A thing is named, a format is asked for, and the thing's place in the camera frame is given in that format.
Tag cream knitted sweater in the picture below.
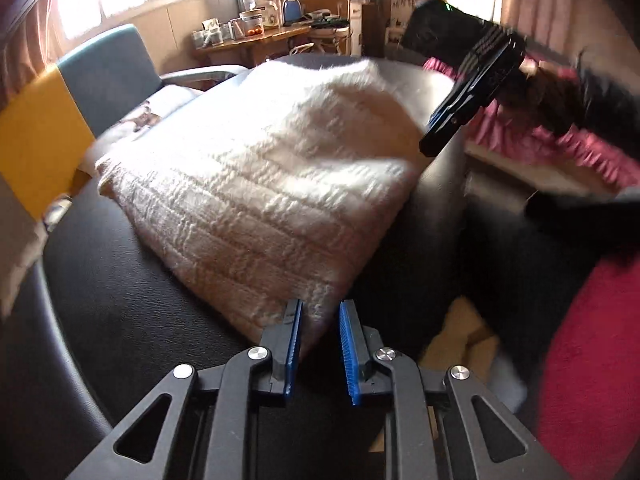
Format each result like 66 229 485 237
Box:
96 60 427 346

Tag pink floral clothing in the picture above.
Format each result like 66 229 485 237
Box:
422 54 640 191

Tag red fabric cushion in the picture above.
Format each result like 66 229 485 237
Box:
537 260 639 479

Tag wooden side table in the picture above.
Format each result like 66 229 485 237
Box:
192 22 352 68

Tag glass jars on table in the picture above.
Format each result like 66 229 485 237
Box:
191 6 280 49

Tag white deer print cushion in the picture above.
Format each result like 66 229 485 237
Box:
77 84 203 177

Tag grey yellow blue armchair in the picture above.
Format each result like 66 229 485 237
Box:
0 22 252 221

